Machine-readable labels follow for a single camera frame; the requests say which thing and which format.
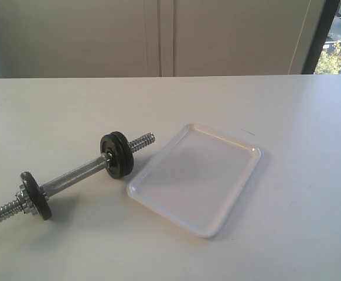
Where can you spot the chrome star collar nut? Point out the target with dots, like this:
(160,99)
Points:
(26,203)

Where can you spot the black plate near collar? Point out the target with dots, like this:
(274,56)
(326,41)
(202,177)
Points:
(36,195)

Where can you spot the white plastic tray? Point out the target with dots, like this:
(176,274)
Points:
(195,180)

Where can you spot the chrome threaded dumbbell bar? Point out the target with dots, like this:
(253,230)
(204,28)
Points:
(75,176)

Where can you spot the black weight plate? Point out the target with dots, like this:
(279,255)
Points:
(128,154)

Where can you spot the dark window frame post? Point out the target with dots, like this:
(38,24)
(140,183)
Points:
(324,23)

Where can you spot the black plate far end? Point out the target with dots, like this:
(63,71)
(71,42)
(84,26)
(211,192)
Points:
(109,144)

